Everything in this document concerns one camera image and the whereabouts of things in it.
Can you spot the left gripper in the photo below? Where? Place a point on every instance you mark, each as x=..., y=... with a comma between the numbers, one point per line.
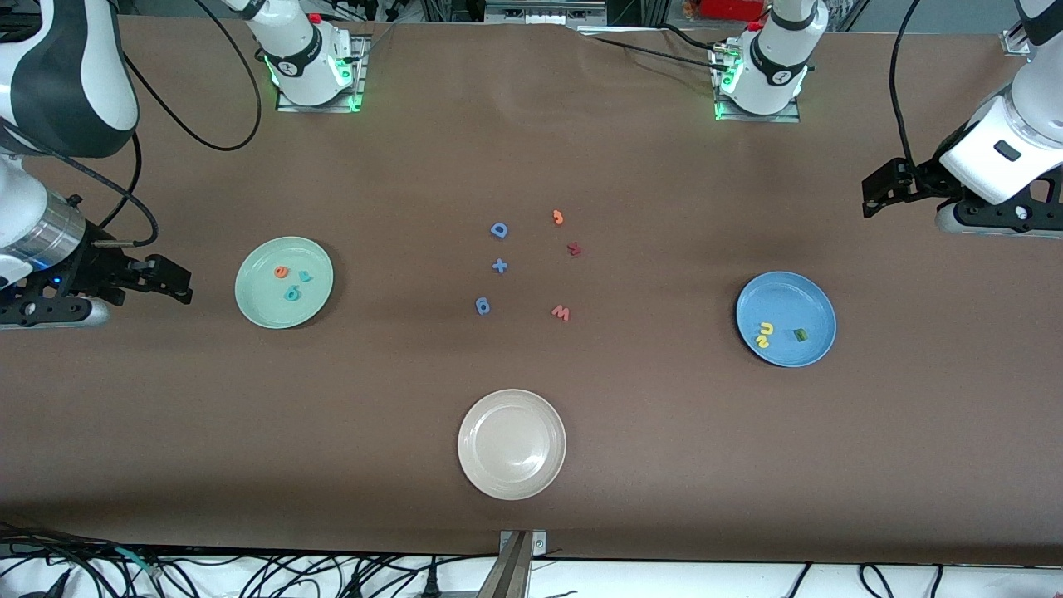
x=923, y=179

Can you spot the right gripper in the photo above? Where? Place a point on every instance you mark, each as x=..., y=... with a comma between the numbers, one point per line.
x=93, y=267

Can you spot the blue foam letter g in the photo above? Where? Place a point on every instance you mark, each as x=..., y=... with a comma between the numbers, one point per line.
x=479, y=301

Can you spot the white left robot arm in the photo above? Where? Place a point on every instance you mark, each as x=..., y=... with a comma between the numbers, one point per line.
x=776, y=58

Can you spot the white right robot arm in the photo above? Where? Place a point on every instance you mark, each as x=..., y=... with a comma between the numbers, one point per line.
x=58, y=66

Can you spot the mint green plate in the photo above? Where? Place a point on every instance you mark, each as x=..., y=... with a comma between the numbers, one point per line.
x=266, y=295

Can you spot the blue plate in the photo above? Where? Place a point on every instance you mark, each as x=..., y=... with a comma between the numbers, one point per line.
x=786, y=307

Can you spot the aluminium corner profile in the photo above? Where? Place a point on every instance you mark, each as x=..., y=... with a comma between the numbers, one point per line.
x=1013, y=43

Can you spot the red box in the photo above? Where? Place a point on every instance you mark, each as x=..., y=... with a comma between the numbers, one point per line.
x=731, y=8

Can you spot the blue foam letter D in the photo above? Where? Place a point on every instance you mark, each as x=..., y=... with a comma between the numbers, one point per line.
x=493, y=229

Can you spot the pink foam letter w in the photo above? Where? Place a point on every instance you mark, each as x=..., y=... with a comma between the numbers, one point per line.
x=562, y=316

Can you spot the beige plate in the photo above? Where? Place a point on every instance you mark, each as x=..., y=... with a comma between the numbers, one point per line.
x=511, y=444

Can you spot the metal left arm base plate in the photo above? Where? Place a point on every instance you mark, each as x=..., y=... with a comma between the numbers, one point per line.
x=756, y=118

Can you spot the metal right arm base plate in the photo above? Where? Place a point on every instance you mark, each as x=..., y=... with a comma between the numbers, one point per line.
x=315, y=108

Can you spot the aluminium frame profile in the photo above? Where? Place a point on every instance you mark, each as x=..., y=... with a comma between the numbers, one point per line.
x=540, y=15

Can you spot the aluminium post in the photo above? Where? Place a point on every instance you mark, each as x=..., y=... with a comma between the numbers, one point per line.
x=511, y=573

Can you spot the small metal bracket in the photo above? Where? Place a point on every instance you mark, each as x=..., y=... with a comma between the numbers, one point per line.
x=540, y=544

